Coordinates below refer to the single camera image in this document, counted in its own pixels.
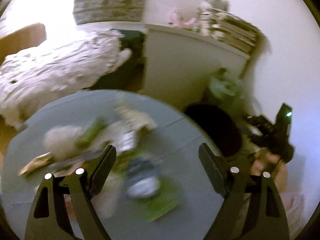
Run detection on gold foil stick wrapper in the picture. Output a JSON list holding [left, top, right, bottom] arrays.
[[18, 152, 54, 176]]

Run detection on green wrapper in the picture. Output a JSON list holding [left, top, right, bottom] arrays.
[[138, 176, 181, 222]]

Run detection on white lidded cup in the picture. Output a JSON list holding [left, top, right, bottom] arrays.
[[124, 158, 161, 199]]

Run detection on green snack packet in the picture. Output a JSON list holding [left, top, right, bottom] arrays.
[[75, 117, 106, 149]]

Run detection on black trash bin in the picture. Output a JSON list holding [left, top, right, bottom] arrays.
[[183, 103, 243, 158]]

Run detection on person right hand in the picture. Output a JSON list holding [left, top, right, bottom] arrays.
[[251, 148, 288, 193]]

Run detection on round blue table cloth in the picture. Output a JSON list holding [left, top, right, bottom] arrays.
[[0, 89, 226, 240]]

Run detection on stack of books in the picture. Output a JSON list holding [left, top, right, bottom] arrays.
[[196, 8, 260, 55]]

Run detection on white bedside cabinet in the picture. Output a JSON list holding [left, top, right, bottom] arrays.
[[142, 24, 249, 109]]

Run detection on pink plush toys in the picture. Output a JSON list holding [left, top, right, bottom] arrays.
[[168, 8, 196, 30]]

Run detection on dark green bed sheet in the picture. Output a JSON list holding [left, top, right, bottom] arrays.
[[89, 29, 146, 90]]

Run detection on white ruffled duvet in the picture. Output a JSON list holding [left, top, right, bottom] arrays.
[[1, 30, 123, 129]]

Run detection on wooden headboard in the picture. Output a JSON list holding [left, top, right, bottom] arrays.
[[0, 23, 47, 64]]

